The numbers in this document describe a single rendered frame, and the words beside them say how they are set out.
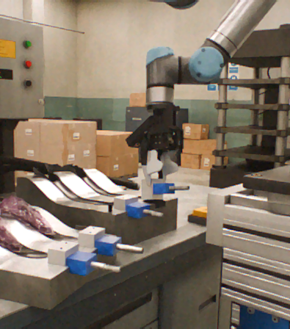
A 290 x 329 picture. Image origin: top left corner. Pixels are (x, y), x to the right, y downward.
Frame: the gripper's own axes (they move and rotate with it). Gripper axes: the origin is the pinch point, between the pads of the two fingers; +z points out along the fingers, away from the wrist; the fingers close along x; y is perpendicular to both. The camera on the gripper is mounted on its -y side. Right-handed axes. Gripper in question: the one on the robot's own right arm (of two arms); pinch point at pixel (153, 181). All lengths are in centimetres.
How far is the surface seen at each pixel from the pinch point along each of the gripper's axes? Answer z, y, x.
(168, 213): 8.4, 1.7, 4.3
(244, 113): -138, -260, 620
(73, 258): 14.3, 11.0, -38.5
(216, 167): -26, -184, 373
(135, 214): 7.8, 4.2, -12.8
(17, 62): -50, -78, 12
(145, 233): 13.1, 1.1, -4.9
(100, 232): 10.9, 6.4, -26.9
